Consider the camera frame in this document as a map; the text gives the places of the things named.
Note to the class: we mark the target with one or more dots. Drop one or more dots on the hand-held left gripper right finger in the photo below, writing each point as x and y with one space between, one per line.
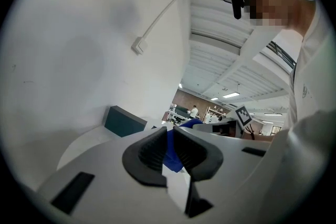
231 165

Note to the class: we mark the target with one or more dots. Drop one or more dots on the round white table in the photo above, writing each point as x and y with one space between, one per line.
86 144

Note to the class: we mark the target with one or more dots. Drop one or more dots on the wooden display shelf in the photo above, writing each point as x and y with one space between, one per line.
219 112

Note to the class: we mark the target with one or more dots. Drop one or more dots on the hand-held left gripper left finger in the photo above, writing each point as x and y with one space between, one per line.
105 181

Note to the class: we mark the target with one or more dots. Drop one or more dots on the large fluorescent ceiling light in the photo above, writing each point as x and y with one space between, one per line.
231 95

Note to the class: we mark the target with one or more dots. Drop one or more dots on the dark green box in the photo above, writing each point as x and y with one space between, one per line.
120 122

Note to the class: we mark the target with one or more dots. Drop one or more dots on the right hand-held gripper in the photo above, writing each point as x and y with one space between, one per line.
242 116

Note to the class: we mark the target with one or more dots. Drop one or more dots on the blue cloth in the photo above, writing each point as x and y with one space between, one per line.
173 160

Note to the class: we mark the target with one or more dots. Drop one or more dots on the white wall switch box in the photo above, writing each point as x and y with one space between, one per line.
139 46

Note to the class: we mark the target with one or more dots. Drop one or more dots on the person's head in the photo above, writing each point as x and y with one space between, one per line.
299 13

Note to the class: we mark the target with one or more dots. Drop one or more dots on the dark mezzanine railing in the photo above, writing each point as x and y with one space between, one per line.
282 53

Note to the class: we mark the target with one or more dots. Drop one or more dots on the person's white printed shirt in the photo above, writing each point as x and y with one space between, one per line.
312 73

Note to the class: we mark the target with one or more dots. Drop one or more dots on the black head-worn camera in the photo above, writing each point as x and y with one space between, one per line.
237 6

